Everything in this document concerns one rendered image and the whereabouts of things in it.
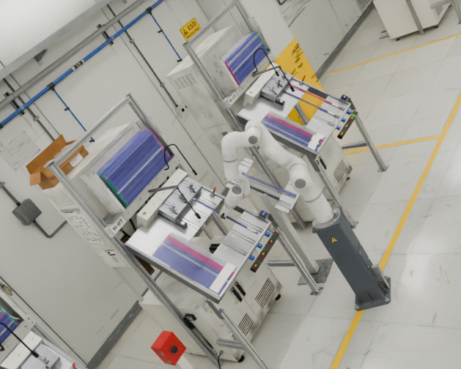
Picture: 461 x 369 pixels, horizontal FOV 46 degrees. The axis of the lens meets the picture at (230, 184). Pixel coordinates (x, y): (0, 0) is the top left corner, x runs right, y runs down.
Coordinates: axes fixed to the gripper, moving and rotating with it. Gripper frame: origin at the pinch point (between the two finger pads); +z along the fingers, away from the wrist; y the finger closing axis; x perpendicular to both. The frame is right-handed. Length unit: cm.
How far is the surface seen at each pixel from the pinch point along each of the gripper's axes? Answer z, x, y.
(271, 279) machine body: 63, 51, -16
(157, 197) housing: 11.0, -44.2, 10.5
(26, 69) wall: 68, -220, -55
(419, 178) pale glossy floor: 19, 108, -148
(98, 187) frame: -7, -73, 39
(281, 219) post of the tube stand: 24, 33, -40
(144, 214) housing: 11, -43, 27
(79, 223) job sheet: 30, -77, 50
